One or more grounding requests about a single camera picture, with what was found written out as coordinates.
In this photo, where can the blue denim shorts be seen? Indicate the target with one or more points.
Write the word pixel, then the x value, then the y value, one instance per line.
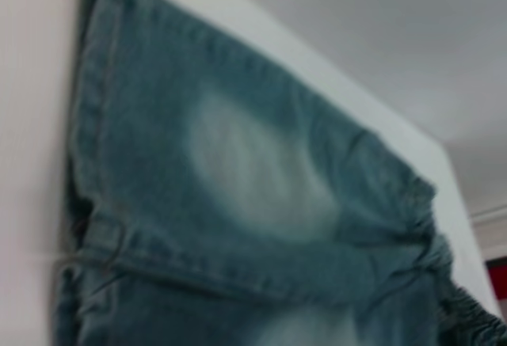
pixel 198 243

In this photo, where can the red background object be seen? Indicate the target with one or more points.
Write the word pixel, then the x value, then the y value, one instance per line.
pixel 499 282

